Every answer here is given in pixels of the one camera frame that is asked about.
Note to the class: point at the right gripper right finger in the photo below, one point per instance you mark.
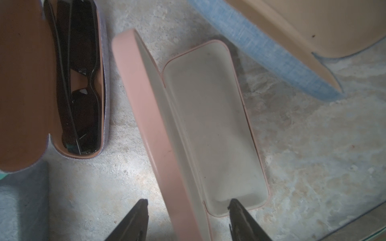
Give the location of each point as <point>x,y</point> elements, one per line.
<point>243,226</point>

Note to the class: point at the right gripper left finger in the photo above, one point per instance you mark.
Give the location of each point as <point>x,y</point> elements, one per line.
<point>133,226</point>

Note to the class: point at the pink glasses case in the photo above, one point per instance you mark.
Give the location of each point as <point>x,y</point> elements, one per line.
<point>196,131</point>

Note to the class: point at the purple fabric glasses case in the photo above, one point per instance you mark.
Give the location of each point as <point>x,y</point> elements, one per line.
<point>29,113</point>

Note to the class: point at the tan blue glasses case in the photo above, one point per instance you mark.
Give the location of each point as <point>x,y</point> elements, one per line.
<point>290,38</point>

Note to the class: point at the teal open glasses case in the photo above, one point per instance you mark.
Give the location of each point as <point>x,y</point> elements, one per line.
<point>3,175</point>

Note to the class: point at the black sunglasses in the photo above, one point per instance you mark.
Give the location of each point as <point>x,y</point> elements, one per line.
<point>75,31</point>

